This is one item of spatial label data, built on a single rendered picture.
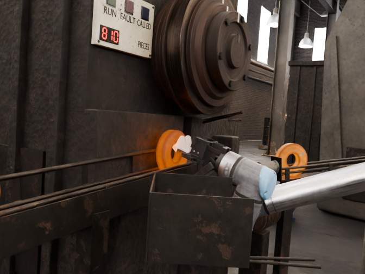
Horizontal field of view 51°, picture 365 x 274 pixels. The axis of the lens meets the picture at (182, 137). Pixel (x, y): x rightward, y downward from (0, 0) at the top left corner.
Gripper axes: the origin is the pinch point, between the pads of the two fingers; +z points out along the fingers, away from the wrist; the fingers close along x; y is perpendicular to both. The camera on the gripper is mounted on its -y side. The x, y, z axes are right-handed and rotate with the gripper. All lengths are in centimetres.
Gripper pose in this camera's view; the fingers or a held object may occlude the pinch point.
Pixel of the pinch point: (173, 147)
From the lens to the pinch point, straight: 132.7
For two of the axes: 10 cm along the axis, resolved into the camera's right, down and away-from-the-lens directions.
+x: -5.4, 0.2, -8.4
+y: 2.9, -9.4, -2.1
